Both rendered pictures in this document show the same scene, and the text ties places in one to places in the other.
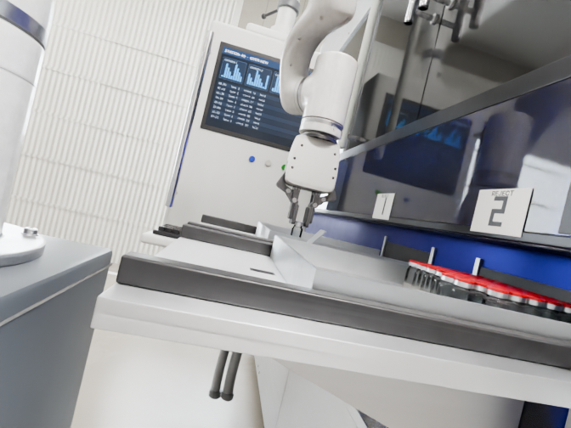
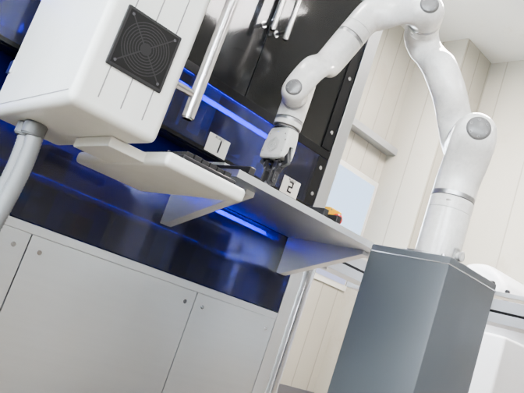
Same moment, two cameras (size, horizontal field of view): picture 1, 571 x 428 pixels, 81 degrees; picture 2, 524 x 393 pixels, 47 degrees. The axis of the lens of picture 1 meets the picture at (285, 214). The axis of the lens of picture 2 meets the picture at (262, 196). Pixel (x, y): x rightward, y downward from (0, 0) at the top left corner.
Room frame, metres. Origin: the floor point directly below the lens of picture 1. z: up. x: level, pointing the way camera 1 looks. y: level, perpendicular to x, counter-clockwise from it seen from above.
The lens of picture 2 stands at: (1.52, 1.46, 0.57)
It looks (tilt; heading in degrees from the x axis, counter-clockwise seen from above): 11 degrees up; 240
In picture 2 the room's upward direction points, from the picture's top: 19 degrees clockwise
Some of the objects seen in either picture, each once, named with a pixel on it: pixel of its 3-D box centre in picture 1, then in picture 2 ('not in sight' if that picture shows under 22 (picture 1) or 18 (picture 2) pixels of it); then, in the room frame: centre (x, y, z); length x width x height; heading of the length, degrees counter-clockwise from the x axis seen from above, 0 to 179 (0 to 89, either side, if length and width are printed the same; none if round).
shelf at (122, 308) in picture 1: (321, 270); (273, 214); (0.58, -0.08, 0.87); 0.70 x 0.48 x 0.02; 9
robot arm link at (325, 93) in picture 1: (328, 92); (296, 100); (0.67, -0.03, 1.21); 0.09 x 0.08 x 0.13; 50
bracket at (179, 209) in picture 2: not in sight; (203, 209); (0.83, -0.03, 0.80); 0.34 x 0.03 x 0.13; 99
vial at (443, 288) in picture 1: (446, 293); not in sight; (0.39, -0.21, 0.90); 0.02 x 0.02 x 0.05
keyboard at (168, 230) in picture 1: (223, 242); (163, 166); (1.05, 0.17, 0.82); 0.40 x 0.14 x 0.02; 98
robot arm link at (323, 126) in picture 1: (321, 132); (287, 125); (0.67, -0.03, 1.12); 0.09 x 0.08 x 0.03; 99
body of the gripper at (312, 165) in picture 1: (313, 162); (281, 143); (0.67, -0.03, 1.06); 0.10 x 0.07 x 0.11; 99
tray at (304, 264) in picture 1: (414, 289); not in sight; (0.42, -0.18, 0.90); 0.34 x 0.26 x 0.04; 99
